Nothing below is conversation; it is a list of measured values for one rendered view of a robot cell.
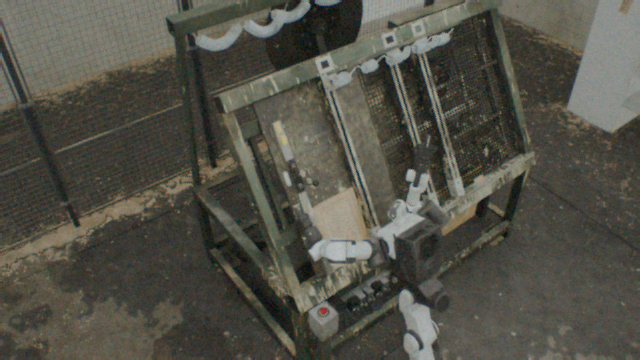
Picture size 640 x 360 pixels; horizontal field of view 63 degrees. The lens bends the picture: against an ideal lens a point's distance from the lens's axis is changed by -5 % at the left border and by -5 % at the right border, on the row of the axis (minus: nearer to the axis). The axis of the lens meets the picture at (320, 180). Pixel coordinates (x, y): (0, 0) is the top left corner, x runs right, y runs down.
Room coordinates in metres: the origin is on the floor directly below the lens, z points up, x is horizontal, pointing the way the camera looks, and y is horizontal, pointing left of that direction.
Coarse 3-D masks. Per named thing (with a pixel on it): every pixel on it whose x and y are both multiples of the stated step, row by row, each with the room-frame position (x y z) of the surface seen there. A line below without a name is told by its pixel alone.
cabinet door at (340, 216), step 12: (348, 192) 2.39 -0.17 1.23; (324, 204) 2.29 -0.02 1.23; (336, 204) 2.32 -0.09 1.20; (348, 204) 2.35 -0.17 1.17; (324, 216) 2.25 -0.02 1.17; (336, 216) 2.28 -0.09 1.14; (348, 216) 2.31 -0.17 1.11; (360, 216) 2.34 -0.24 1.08; (324, 228) 2.20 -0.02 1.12; (336, 228) 2.24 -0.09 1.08; (348, 228) 2.26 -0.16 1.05; (360, 228) 2.29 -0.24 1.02; (360, 240) 2.25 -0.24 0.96
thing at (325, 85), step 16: (320, 64) 2.67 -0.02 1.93; (320, 80) 2.67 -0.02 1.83; (336, 96) 2.64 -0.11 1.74; (336, 112) 2.61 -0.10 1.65; (336, 128) 2.55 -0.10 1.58; (352, 144) 2.52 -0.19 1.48; (352, 160) 2.47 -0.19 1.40; (352, 176) 2.43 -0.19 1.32; (368, 208) 2.35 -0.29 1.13; (368, 224) 2.30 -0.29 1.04
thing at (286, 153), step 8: (272, 128) 2.42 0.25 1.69; (280, 144) 2.37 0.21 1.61; (280, 152) 2.37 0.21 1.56; (288, 152) 2.36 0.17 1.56; (288, 168) 2.31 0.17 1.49; (296, 192) 2.26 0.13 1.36; (304, 192) 2.27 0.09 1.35; (304, 200) 2.24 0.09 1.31; (304, 208) 2.21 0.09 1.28; (312, 216) 2.20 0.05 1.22; (328, 264) 2.07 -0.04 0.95; (328, 272) 2.04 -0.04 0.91
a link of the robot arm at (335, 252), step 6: (324, 246) 1.75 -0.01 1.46; (330, 246) 1.72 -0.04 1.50; (336, 246) 1.71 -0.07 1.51; (342, 246) 1.71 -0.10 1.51; (324, 252) 1.72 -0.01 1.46; (330, 252) 1.70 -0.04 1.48; (336, 252) 1.69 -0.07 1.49; (342, 252) 1.69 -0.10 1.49; (330, 258) 1.68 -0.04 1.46; (336, 258) 1.66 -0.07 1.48; (342, 258) 1.67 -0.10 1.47
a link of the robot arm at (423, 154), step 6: (420, 144) 2.37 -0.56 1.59; (432, 144) 2.39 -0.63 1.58; (420, 150) 2.33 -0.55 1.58; (426, 150) 2.33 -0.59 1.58; (432, 150) 2.33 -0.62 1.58; (420, 156) 2.32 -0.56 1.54; (426, 156) 2.32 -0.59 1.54; (414, 162) 2.33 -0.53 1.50; (420, 162) 2.30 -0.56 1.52; (426, 162) 2.30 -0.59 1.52
